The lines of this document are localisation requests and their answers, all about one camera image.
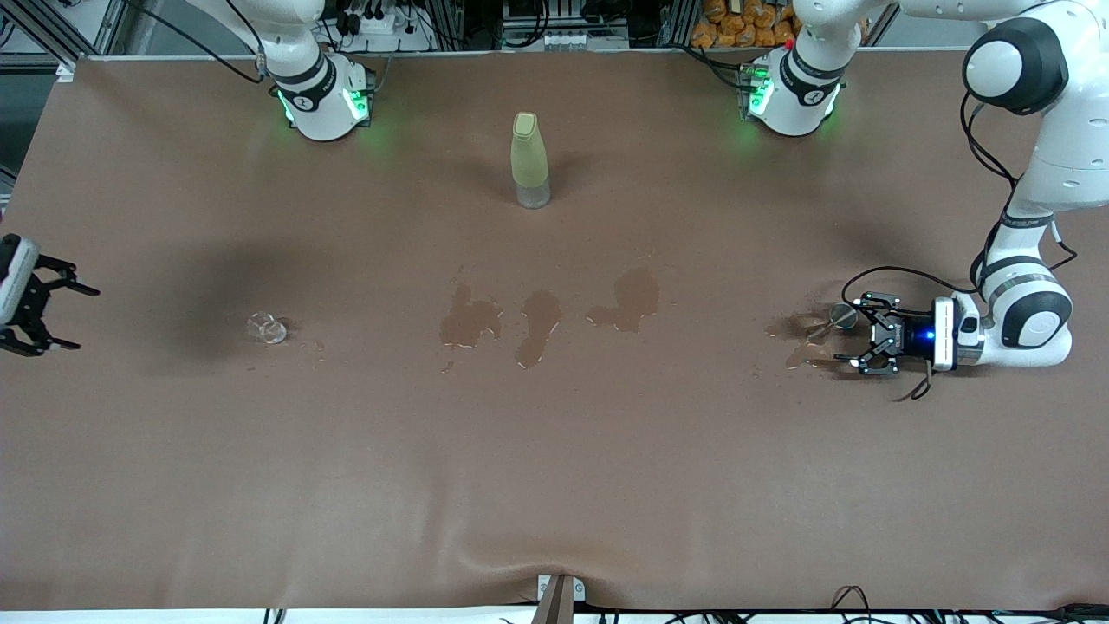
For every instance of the steel conical jigger cup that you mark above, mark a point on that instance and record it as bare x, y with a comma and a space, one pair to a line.
840, 315

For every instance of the metal table edge bracket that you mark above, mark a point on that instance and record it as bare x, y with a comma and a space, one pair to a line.
579, 591

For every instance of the white socket strip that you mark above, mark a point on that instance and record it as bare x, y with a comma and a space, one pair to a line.
563, 39

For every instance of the brown strut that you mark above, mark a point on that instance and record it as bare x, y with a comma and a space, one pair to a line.
554, 607

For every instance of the aluminium cell frame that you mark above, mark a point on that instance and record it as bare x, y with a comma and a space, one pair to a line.
43, 33

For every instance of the white power strip with plugs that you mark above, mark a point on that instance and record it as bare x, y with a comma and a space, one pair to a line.
381, 24

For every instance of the clear glass beaker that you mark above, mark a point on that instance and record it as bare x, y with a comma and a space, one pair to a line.
269, 329

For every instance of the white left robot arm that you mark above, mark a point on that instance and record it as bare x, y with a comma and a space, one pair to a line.
1070, 147

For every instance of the pile of orange buns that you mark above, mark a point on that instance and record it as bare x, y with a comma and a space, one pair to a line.
736, 26

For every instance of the spilled liquid puddle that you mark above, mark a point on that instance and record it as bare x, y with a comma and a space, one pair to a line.
468, 322
539, 325
806, 351
637, 295

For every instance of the yellow-green plastic bottle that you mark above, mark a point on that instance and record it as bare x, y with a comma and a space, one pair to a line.
529, 160

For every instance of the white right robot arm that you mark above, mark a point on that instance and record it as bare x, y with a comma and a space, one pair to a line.
316, 104

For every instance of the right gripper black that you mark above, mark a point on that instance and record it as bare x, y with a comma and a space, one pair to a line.
33, 305

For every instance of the brown table mat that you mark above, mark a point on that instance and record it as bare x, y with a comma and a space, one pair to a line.
554, 451

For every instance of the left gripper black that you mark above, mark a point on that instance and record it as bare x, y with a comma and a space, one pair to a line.
911, 338

